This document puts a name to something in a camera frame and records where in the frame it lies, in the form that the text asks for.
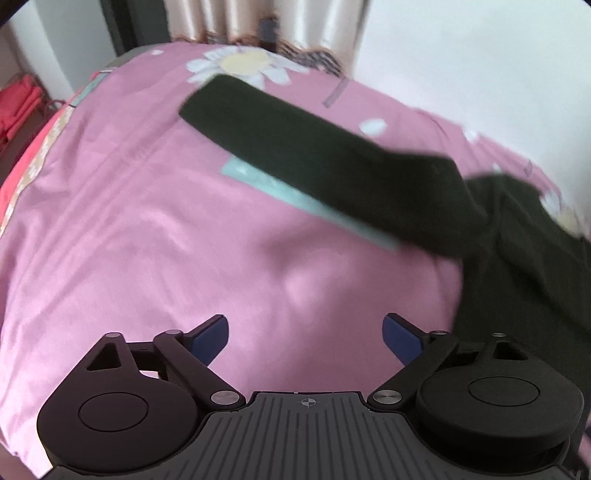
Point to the pink printed bed sheet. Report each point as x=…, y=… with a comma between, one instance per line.
x=136, y=223

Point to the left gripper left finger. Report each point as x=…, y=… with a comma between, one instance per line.
x=187, y=357

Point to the red folded clothes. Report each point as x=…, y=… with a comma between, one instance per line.
x=18, y=100

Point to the black knit sweater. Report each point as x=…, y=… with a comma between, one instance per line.
x=523, y=275

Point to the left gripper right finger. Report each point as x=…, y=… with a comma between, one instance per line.
x=421, y=353

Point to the beige curtain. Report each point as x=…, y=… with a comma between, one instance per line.
x=321, y=34

